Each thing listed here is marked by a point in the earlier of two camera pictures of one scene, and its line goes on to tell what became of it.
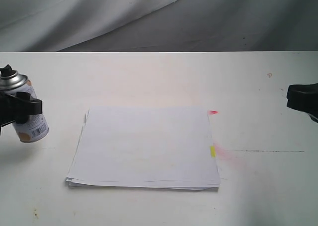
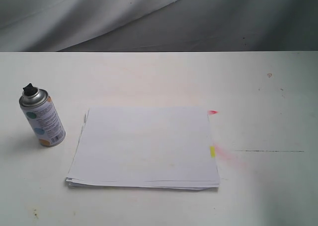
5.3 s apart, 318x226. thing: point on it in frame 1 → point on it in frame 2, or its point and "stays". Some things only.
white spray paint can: x=36 y=127 → x=42 y=115
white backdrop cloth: x=133 y=19 stays
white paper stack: x=165 y=147 stays
